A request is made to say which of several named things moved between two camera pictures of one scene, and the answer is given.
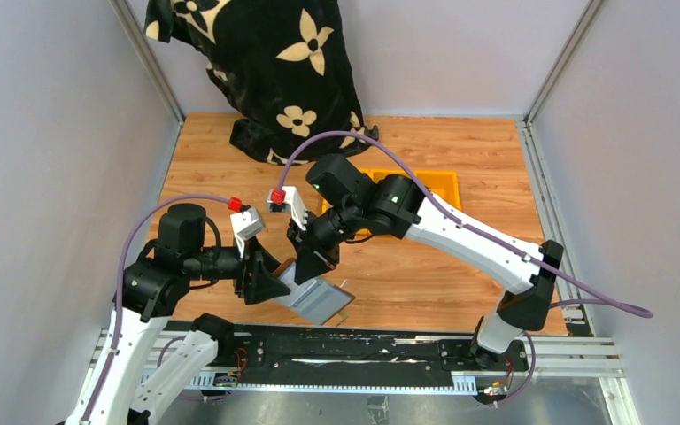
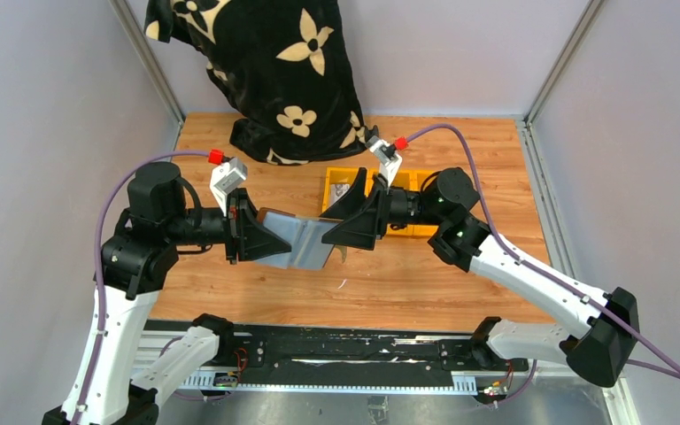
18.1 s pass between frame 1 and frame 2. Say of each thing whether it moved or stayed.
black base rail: stayed
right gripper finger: moved
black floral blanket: stayed
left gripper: moved
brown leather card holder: moved
